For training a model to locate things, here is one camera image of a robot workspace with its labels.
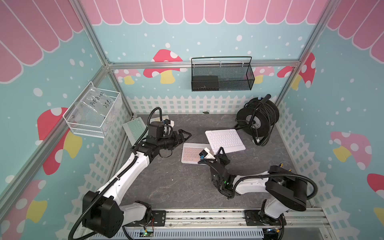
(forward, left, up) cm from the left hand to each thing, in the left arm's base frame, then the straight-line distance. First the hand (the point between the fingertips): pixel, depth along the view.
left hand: (187, 140), depth 77 cm
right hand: (-1, -20, -7) cm, 21 cm away
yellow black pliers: (-3, -57, -22) cm, 61 cm away
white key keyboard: (+7, -24, -9) cm, 26 cm away
